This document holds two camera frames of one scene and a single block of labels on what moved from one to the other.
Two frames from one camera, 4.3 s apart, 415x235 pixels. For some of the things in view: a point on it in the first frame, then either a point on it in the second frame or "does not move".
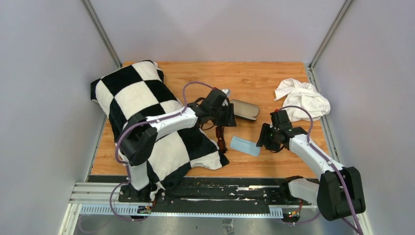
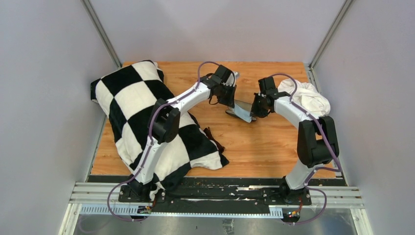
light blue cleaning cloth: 244,145 → 243,114
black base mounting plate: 216,196 does not move
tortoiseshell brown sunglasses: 219,131 → 207,131
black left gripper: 229,120 → 230,101
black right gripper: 266,128 → 254,110
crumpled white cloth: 305,95 does not move
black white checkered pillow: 140,87 does not move
